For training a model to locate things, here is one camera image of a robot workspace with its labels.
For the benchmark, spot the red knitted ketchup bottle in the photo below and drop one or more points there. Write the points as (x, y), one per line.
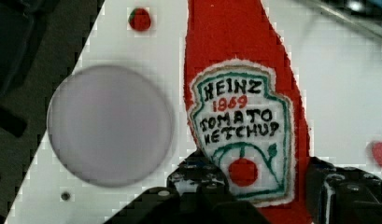
(244, 107)

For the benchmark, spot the red toy strawberry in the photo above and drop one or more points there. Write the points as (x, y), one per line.
(139, 19)

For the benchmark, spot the black toaster oven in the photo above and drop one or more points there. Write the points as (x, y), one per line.
(363, 16)

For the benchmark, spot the pink toy fruit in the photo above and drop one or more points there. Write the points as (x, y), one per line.
(377, 152)

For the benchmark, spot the round lilac plate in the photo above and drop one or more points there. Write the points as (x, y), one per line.
(109, 126)

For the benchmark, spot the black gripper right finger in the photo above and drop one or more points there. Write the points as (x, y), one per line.
(335, 195)

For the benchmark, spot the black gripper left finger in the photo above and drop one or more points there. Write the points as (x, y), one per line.
(197, 192)

